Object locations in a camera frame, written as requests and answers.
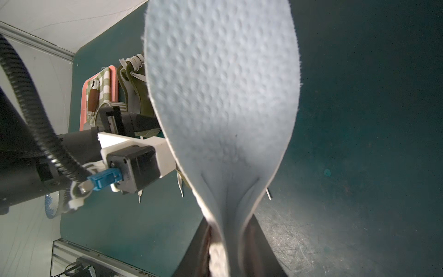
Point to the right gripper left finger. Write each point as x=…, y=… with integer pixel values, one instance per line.
x=195, y=262

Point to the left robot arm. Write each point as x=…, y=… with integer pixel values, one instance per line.
x=27, y=174

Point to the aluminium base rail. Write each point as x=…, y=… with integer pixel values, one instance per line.
x=72, y=260

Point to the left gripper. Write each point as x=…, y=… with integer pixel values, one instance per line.
x=111, y=119

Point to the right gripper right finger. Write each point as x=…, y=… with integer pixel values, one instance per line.
x=258, y=258

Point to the light blue insole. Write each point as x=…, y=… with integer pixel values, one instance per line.
x=224, y=80

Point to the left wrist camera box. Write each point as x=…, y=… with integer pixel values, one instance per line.
x=140, y=162

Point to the pink tray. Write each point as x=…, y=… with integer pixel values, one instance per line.
x=114, y=94

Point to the wooden handled knife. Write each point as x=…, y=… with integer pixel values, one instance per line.
x=93, y=98

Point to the blue white patterned bowl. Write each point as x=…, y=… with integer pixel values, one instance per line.
x=53, y=205

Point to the olive shoe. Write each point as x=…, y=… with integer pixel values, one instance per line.
x=131, y=77

